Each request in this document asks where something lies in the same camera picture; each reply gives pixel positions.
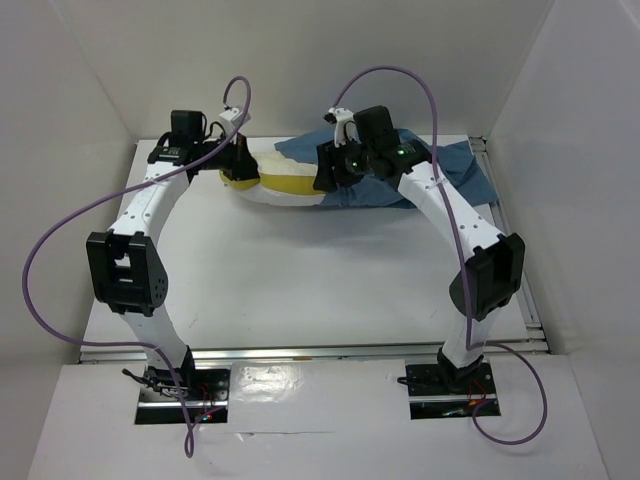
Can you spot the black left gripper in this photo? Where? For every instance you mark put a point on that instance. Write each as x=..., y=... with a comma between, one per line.
x=241, y=163

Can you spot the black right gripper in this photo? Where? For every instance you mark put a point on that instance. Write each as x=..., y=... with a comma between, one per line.
x=328, y=156

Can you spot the blue fabric pillowcase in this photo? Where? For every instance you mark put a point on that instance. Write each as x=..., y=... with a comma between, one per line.
x=456, y=161

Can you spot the cream quilted pillow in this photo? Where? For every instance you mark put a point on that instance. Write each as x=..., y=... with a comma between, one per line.
x=279, y=181

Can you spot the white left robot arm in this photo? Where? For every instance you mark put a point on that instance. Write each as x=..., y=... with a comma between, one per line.
x=126, y=270

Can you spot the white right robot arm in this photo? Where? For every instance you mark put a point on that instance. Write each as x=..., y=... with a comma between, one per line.
x=428, y=189

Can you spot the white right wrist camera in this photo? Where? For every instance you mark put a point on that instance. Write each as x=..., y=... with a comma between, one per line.
x=344, y=127

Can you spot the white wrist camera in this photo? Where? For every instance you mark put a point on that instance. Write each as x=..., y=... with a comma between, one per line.
x=232, y=119
x=344, y=127

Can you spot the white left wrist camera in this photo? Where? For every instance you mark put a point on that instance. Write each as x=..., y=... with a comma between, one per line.
x=232, y=119

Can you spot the aluminium table edge rail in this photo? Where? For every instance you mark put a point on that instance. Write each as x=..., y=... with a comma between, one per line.
x=310, y=352

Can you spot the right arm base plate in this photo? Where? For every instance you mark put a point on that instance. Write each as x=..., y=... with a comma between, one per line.
x=430, y=398

